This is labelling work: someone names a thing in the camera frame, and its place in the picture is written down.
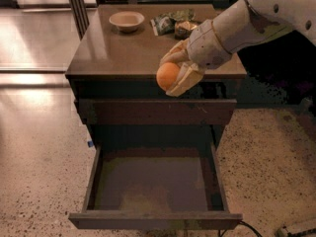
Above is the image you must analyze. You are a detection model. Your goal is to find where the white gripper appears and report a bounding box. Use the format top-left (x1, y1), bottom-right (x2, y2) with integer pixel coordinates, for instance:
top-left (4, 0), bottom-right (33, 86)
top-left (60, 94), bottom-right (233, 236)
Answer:
top-left (159, 20), bottom-right (232, 97)

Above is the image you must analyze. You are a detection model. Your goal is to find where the orange fruit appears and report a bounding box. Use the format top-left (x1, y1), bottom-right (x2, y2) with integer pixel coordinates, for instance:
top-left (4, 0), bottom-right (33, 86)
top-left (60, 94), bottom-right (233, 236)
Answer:
top-left (156, 62), bottom-right (180, 91)

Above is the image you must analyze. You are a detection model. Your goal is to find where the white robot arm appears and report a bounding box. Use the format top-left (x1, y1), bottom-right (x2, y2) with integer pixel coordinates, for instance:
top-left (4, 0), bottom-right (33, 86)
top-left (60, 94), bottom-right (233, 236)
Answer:
top-left (160, 0), bottom-right (316, 97)

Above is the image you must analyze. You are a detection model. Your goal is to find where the closed top drawer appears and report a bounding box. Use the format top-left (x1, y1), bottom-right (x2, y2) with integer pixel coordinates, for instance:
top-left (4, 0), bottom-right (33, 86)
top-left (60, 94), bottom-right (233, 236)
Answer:
top-left (75, 99), bottom-right (237, 125)

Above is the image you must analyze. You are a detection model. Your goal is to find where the dark wooden drawer cabinet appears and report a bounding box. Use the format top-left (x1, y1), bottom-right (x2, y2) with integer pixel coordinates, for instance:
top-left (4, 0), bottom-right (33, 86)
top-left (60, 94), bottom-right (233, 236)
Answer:
top-left (64, 3), bottom-right (248, 237)

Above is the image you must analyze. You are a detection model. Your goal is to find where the green snack bag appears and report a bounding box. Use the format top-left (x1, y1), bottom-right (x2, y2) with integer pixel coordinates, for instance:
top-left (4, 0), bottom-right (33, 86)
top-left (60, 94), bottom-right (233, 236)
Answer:
top-left (150, 9), bottom-right (196, 36)

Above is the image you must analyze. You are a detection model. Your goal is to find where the white ceramic bowl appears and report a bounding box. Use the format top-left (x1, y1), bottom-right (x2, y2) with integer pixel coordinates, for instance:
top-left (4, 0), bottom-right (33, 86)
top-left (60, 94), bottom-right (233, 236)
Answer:
top-left (109, 11), bottom-right (144, 33)

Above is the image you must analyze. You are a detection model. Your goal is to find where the blue tape piece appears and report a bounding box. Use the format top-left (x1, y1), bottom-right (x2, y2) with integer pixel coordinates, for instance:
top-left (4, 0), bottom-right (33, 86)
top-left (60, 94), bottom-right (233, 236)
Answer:
top-left (87, 140), bottom-right (94, 147)

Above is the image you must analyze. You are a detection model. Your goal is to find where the white power strip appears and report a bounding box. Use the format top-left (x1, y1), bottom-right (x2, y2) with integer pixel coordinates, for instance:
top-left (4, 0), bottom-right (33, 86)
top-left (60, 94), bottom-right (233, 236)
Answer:
top-left (276, 218), bottom-right (316, 237)

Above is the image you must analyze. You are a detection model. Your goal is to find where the black cable on floor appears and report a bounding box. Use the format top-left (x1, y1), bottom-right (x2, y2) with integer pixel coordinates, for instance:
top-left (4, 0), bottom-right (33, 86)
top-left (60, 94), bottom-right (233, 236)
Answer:
top-left (217, 220), bottom-right (265, 237)

